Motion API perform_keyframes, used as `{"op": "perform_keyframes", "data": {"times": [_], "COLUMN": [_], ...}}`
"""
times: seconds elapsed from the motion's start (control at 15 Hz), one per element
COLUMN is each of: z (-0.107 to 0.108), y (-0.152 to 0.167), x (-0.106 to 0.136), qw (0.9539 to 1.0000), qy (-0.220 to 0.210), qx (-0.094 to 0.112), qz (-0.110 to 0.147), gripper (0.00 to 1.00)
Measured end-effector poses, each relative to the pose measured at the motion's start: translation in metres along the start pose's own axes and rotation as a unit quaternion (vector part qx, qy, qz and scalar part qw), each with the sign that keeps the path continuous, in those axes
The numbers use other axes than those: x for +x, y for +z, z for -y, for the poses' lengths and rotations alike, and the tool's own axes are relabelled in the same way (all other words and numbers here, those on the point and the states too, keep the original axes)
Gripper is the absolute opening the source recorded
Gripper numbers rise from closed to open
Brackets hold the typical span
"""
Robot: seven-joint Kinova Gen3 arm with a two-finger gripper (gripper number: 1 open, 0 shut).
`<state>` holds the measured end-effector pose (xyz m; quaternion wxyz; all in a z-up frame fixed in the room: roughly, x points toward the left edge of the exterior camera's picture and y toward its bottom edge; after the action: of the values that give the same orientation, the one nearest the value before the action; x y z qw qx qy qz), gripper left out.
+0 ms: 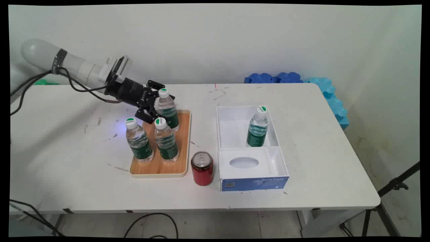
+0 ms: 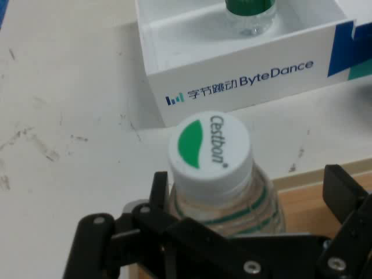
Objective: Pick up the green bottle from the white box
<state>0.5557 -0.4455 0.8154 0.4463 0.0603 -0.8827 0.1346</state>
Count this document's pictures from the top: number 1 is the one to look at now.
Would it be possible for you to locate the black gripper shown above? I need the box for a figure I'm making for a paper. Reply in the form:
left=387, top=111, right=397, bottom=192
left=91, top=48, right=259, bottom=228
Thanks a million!
left=104, top=77, right=165, bottom=124

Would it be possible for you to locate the green label water bottle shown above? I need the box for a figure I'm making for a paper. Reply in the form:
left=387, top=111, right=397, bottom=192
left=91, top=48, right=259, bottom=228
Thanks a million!
left=125, top=118, right=155, bottom=164
left=157, top=88, right=180, bottom=132
left=154, top=117, right=180, bottom=164
left=247, top=106, right=269, bottom=148

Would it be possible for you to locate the wooden tray with cream rim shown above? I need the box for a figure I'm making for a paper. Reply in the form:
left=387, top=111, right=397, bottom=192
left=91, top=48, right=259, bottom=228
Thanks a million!
left=129, top=109, right=192, bottom=178

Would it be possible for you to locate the red soda can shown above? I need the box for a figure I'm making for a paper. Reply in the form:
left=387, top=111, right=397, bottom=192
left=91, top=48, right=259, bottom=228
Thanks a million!
left=191, top=151, right=214, bottom=186

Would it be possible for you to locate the dark blue foam mat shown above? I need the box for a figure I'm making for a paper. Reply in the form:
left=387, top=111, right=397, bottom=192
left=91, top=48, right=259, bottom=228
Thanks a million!
left=275, top=72, right=304, bottom=83
left=244, top=73, right=278, bottom=84

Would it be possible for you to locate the white and blue cardboard box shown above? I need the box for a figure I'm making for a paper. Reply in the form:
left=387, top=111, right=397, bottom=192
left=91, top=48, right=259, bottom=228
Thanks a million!
left=216, top=105, right=290, bottom=192

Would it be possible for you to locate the cyan foam mat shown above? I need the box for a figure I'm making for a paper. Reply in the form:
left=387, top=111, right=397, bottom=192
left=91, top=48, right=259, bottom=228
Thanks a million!
left=304, top=77, right=350, bottom=130

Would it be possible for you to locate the white table leg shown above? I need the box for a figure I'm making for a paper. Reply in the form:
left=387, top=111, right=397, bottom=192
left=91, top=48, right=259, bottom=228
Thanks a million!
left=297, top=210, right=367, bottom=238

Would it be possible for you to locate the black tripod stand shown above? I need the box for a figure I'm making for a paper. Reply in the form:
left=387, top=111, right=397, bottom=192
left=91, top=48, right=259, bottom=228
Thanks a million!
left=339, top=161, right=421, bottom=237

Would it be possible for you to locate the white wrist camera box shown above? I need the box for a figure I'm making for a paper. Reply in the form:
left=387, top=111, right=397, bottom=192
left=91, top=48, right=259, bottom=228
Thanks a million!
left=99, top=55, right=133, bottom=83

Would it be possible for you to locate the black looped floor cable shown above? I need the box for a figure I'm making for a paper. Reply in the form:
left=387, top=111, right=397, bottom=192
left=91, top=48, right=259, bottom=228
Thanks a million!
left=123, top=212, right=179, bottom=239

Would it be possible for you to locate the black hanging cable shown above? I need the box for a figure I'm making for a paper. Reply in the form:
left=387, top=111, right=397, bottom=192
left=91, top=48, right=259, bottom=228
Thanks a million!
left=9, top=199, right=65, bottom=237

